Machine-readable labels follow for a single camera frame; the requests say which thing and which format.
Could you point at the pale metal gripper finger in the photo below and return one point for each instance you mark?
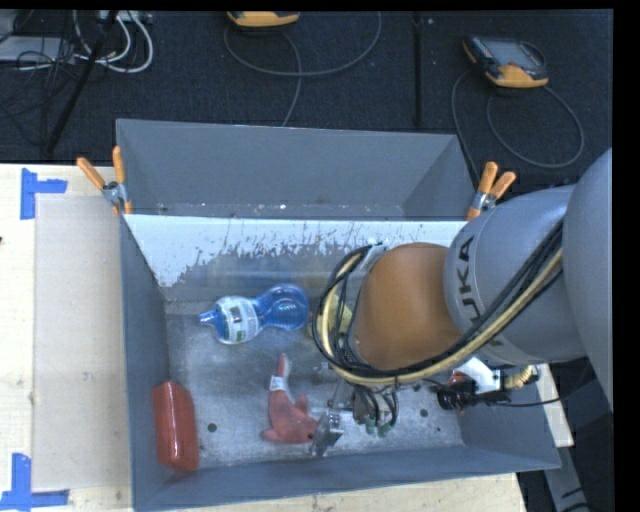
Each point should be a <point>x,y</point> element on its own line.
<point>334,421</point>
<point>324,444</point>

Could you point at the pink toy animal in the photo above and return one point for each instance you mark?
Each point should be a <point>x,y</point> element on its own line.
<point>287,412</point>

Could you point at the clear blue plastic bottle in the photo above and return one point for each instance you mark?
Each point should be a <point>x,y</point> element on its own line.
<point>255,315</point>

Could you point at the grey metal bin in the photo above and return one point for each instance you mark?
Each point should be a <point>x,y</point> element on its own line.
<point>300,170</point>

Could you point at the pale wood flat board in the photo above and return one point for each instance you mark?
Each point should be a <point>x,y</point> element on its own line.
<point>75,325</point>

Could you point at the black cylinder on white bracket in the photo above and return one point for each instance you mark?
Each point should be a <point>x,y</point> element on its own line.
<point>462,397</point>

